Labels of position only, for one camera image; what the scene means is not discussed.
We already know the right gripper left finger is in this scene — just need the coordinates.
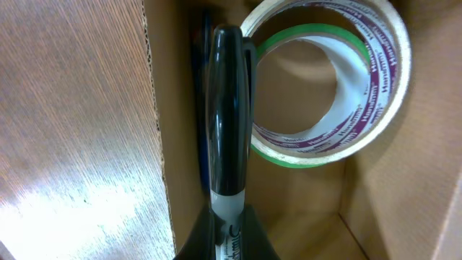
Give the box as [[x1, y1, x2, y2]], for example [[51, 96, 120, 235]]
[[173, 206, 218, 260]]

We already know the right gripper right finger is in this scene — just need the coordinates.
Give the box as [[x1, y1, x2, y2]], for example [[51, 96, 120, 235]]
[[241, 205, 280, 260]]

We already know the brown cardboard box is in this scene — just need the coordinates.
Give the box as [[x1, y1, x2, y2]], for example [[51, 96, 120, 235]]
[[144, 0, 461, 259]]

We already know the black white marker pen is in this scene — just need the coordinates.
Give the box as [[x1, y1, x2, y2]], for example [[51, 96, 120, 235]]
[[206, 25, 257, 259]]

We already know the blue ballpoint pen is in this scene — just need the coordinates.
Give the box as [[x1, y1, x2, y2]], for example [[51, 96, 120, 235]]
[[191, 9, 213, 194]]

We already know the green tape roll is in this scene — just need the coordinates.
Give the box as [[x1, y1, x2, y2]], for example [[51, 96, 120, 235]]
[[251, 23, 371, 168]]

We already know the beige masking tape roll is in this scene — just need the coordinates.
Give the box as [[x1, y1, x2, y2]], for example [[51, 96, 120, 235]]
[[241, 1, 411, 160]]

